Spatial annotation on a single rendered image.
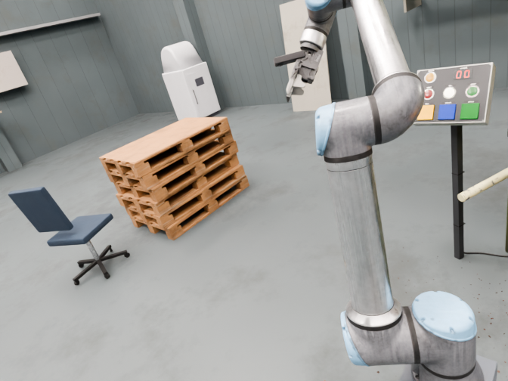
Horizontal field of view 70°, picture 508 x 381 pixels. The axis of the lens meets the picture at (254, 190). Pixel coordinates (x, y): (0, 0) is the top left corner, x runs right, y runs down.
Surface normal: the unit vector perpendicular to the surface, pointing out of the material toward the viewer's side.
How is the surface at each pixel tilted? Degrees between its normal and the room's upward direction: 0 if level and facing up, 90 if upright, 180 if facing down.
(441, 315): 5
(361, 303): 82
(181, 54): 72
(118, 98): 90
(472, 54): 90
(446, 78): 60
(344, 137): 81
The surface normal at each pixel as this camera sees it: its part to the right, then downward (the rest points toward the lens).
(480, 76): -0.67, -0.02
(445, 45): -0.62, 0.48
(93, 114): 0.75, 0.10
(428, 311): -0.17, -0.88
